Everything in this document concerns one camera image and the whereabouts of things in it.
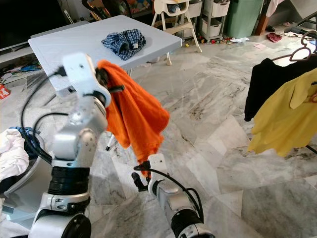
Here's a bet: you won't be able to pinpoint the pink plastic hanger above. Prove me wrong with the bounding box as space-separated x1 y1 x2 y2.
272 35 317 63

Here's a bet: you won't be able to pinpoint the orange cloth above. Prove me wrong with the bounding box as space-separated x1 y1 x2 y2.
97 59 172 179

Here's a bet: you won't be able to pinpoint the red packet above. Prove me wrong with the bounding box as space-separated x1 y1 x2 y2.
0 84 12 100

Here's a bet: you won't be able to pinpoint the colourful play mat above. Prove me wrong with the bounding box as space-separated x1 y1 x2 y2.
114 0 152 16

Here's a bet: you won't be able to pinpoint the white clothes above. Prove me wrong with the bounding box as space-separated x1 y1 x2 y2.
0 127 31 182

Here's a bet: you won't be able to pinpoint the white baby high chair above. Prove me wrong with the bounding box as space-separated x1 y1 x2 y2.
151 0 204 66

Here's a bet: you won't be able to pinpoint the black television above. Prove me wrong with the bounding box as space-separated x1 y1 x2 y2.
0 0 68 51

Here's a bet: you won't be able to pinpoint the black shirt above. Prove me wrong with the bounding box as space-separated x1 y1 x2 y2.
244 57 317 122

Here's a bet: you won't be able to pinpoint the green laundry bin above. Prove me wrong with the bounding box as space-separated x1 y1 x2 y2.
222 0 264 40

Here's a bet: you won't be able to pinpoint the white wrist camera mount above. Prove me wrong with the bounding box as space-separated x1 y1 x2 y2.
149 152 168 184
61 52 111 100

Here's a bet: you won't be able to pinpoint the pink towel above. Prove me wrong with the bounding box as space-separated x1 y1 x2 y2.
265 0 283 18

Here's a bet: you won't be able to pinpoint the black child tricycle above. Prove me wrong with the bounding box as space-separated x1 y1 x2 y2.
81 0 115 22

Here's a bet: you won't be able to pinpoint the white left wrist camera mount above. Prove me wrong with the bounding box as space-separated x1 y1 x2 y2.
61 52 111 100

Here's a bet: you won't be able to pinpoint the blue plaid shorts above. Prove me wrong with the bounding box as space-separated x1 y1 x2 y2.
102 29 148 62

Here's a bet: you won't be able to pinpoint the white television shelf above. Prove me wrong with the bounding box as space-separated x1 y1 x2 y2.
0 45 41 100

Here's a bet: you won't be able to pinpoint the white drawer trolley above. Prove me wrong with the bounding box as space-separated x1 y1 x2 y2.
198 0 228 42

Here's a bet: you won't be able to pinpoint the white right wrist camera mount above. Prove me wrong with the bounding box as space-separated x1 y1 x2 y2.
149 152 168 184

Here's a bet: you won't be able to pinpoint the blue cloth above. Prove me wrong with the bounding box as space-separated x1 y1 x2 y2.
22 126 41 162

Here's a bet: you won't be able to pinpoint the grey folding table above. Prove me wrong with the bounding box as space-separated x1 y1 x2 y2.
28 15 183 98

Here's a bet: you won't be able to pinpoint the yellow polo shirt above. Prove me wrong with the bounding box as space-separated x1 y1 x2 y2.
248 67 317 157

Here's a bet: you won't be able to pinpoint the white paper sheet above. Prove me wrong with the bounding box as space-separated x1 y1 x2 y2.
229 36 251 44

